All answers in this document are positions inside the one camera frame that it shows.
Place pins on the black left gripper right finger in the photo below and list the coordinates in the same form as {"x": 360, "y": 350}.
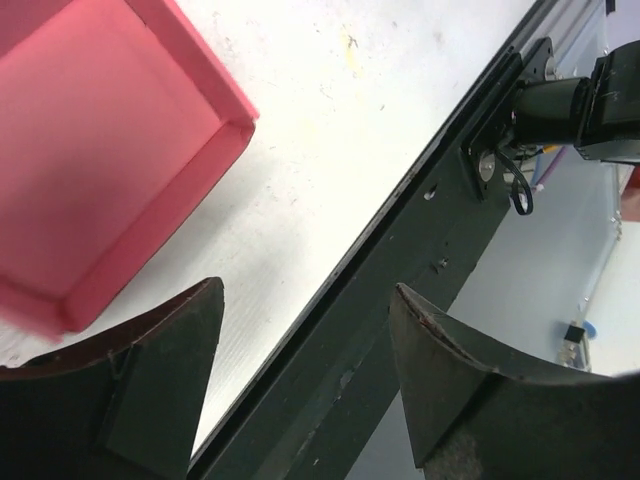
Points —
{"x": 477, "y": 408}

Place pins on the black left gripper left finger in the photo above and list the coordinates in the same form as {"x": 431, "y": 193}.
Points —
{"x": 123, "y": 404}

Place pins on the pink paper box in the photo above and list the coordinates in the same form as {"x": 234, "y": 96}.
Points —
{"x": 117, "y": 120}

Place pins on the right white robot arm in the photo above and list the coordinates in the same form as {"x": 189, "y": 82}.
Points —
{"x": 597, "y": 115}

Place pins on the aluminium table frame rail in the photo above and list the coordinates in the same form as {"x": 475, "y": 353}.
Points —
{"x": 573, "y": 26}

